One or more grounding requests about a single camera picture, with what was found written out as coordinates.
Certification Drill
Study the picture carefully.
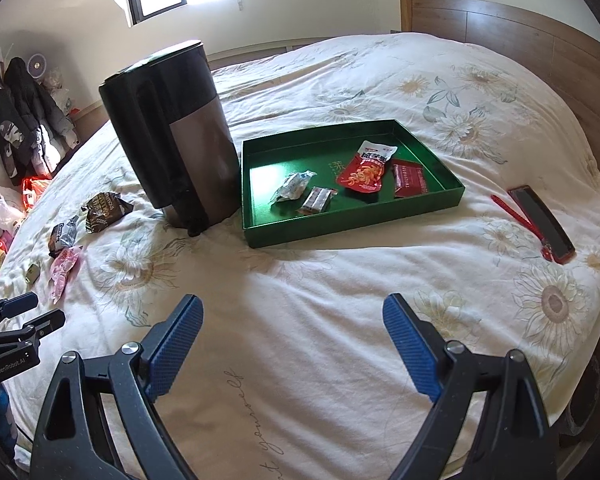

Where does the wooden headboard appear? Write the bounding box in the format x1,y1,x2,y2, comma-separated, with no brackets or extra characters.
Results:
399,0,600,181

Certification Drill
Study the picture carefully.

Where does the black grey puffer jacket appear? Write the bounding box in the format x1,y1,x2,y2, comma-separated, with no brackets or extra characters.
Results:
5,57,78,176

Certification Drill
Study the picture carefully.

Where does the phone in red case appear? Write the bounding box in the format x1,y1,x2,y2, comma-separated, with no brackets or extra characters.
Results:
507,185,577,265

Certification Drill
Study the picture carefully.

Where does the orange red plastic bag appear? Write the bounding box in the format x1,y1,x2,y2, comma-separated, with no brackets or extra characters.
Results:
22,176,53,211

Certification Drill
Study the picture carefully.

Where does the hanging clear plastic bag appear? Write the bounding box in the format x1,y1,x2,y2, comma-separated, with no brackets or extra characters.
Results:
45,67,73,116

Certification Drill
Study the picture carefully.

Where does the black grey electric kettle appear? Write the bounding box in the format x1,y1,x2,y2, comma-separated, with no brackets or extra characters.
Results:
98,39,238,237

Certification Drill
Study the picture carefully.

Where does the green cardboard tray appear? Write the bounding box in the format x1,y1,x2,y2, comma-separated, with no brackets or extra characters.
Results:
241,119,467,250

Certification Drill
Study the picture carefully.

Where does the white plastic bag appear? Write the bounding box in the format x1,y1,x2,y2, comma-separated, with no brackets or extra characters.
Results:
0,186,26,233

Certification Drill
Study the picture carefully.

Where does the brown bread packet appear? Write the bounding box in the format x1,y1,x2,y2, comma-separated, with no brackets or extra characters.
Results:
80,191,134,234

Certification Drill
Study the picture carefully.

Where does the small white fan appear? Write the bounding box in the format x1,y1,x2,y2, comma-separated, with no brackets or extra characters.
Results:
24,57,51,83

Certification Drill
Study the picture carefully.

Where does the black camouflage jacket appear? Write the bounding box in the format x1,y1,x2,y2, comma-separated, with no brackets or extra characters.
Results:
0,52,36,186

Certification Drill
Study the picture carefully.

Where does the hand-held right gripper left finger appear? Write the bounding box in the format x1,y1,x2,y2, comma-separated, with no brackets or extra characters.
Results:
30,294,204,480

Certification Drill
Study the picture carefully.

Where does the red spicy strip packet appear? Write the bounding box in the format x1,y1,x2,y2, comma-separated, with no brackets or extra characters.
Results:
335,140,398,195

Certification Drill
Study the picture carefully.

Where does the grey chocolate cake packet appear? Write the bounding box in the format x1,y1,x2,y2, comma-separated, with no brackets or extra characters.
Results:
47,215,83,253

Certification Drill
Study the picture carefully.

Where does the pink cartoon snack packet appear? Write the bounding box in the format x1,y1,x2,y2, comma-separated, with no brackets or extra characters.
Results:
47,245,84,306

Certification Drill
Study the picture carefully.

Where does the white translucent candy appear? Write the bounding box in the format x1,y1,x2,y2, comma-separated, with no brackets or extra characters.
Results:
271,170,318,206

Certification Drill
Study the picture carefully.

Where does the small brown snack bar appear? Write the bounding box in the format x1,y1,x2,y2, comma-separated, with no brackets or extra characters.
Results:
300,186,338,216

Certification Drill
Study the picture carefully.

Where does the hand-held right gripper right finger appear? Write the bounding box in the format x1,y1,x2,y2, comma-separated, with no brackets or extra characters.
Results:
382,292,563,480

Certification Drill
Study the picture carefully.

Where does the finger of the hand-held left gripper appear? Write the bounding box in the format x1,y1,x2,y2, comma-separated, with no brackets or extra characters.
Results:
0,291,39,333
0,308,67,348

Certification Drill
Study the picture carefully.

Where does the dark red snack packet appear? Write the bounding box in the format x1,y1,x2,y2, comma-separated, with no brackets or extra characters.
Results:
391,160,428,200

